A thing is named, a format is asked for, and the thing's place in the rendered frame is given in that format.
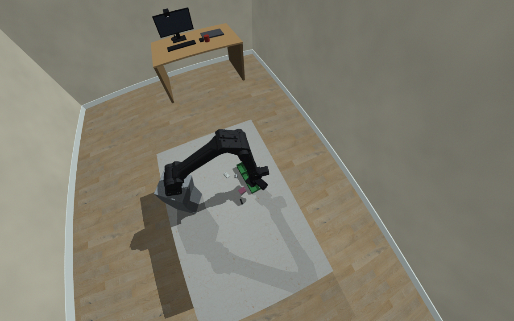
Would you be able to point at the green rack of bins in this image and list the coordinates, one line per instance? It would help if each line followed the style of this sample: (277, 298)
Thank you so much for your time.
(245, 175)

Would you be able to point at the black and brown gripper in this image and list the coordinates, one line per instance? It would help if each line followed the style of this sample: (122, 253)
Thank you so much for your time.
(248, 182)

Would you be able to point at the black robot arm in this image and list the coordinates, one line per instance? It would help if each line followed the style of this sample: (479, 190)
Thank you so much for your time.
(225, 141)

